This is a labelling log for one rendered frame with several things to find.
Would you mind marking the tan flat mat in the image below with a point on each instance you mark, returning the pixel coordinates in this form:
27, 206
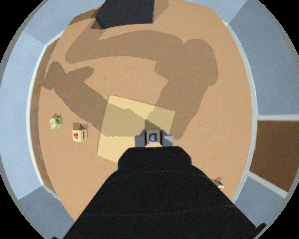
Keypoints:
124, 119

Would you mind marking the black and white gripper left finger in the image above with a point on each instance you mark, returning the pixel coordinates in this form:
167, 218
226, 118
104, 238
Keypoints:
139, 139

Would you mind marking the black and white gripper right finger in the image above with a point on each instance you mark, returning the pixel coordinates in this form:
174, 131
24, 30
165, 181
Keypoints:
165, 139

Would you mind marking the white block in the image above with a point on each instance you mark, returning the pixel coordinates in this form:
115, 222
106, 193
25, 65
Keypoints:
55, 123
153, 136
219, 184
79, 135

